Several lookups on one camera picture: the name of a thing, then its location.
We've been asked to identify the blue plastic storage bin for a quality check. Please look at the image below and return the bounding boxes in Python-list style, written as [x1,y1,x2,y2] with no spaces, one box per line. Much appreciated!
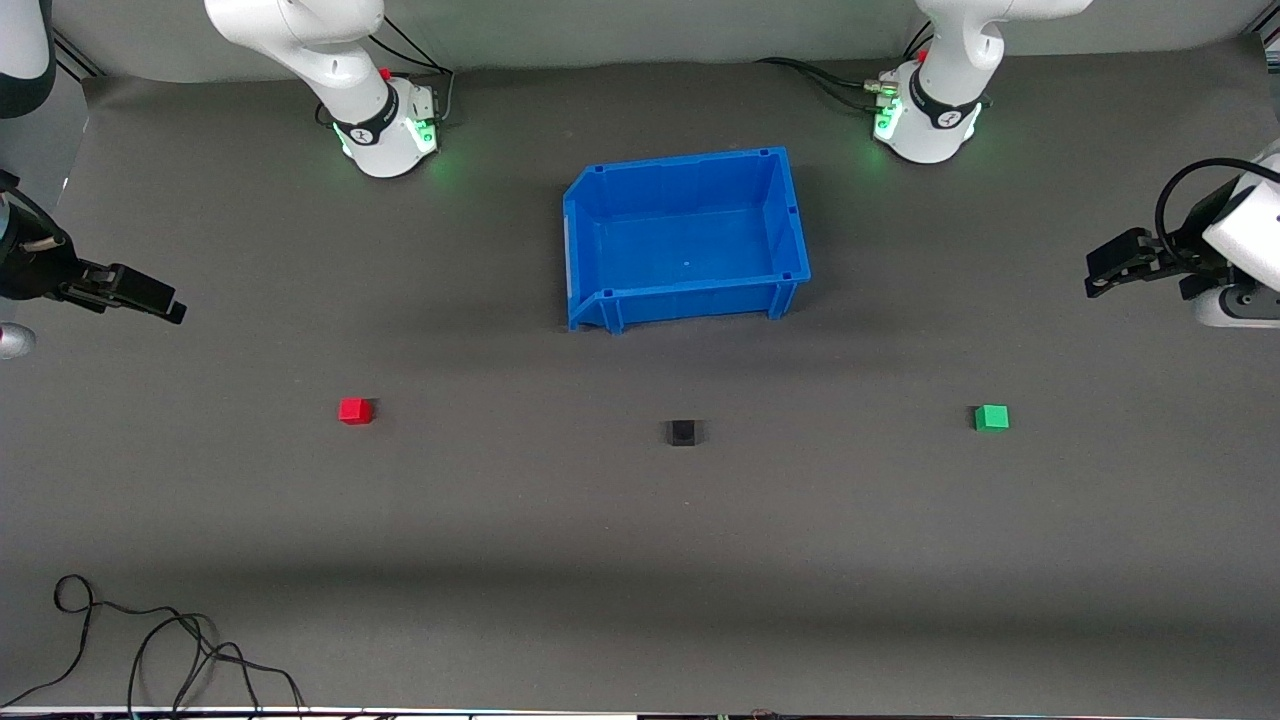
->
[562,146,812,335]

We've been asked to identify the dark grey table mat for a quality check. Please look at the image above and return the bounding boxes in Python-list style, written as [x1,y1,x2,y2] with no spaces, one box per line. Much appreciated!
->
[0,35,1280,713]

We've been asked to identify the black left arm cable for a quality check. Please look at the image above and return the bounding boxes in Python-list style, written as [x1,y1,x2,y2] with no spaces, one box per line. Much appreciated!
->
[1155,158,1280,276]

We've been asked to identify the loose thin black cable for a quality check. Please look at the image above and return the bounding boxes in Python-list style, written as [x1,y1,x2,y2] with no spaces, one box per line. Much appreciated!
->
[0,574,306,713]

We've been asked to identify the black right arm base cables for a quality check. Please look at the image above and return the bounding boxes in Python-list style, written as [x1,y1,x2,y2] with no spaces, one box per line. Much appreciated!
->
[316,18,457,129]

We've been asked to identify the black arm base cables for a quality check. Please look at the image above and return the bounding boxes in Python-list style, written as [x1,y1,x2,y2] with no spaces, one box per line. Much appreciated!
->
[755,20,936,113]
[316,18,457,129]

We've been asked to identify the black left arm base cables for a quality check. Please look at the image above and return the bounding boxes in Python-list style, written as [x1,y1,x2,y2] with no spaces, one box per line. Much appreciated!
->
[755,20,936,113]

